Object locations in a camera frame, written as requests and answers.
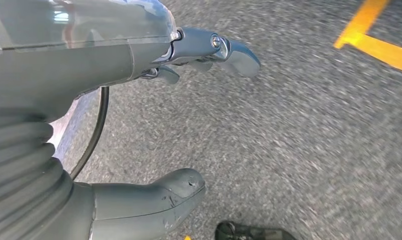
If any person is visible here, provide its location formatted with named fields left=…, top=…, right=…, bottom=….
left=214, top=220, right=298, bottom=240

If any yellow floor tape marking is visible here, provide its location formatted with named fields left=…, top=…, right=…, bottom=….
left=333, top=0, right=402, bottom=76

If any black camera cable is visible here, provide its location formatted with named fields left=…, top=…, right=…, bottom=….
left=69, top=86, right=111, bottom=182

